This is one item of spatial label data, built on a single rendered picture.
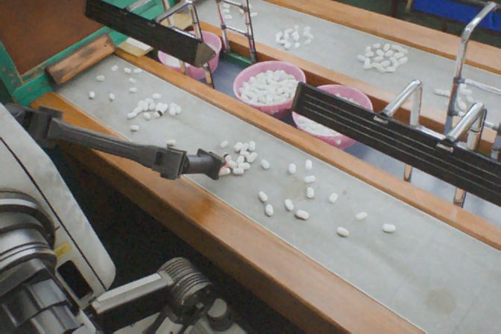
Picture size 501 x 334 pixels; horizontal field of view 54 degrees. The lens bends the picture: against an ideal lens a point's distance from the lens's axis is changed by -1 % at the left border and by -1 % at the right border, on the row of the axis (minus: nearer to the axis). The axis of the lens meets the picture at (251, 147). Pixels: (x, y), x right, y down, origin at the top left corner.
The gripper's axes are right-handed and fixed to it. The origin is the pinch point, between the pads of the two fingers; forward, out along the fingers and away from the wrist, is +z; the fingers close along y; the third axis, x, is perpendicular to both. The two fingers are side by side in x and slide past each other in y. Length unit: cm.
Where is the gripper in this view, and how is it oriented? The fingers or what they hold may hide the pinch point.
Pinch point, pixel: (226, 163)
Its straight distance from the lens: 155.3
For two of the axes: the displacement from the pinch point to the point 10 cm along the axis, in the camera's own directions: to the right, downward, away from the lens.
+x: -3.3, 9.2, 2.2
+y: -7.4, -3.9, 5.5
